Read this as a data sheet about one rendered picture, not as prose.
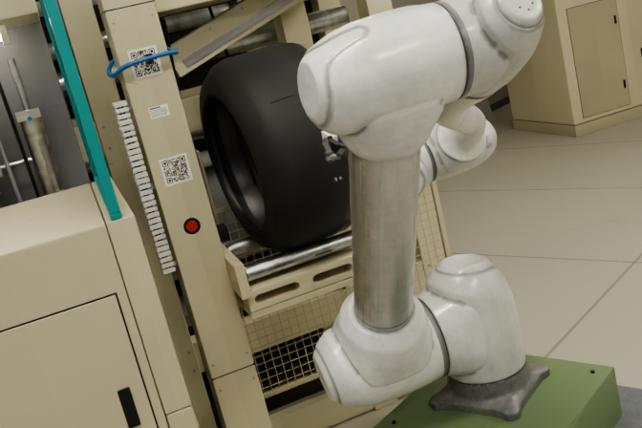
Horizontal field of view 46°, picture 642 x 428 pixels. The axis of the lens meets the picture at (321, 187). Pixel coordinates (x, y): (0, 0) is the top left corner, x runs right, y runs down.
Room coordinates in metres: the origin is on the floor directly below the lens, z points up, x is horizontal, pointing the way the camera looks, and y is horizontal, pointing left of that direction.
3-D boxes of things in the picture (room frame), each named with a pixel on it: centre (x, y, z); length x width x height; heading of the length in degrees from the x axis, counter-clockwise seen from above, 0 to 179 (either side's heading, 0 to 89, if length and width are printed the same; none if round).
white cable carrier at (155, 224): (1.99, 0.46, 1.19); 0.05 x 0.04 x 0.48; 17
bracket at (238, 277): (2.09, 0.31, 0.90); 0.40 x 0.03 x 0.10; 17
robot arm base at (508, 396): (1.35, -0.24, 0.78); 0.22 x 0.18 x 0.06; 140
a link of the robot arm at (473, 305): (1.33, -0.22, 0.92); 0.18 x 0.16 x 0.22; 106
